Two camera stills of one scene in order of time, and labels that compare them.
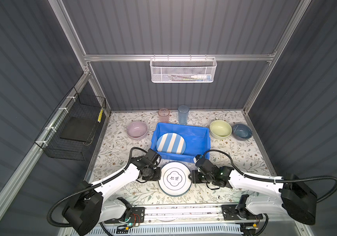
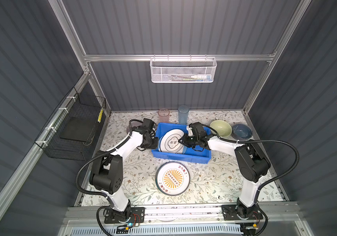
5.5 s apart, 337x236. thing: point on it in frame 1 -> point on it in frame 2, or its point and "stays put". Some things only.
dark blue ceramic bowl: x=241 y=132 stays put
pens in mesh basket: x=195 y=77 stays put
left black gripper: x=158 y=176 -> x=155 y=144
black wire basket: x=70 y=132 stays put
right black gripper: x=193 y=176 -> x=183 y=140
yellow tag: x=100 y=115 stays put
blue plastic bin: x=197 y=139 stays put
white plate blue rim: x=174 y=180 -> x=169 y=143
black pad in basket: x=78 y=129 stays put
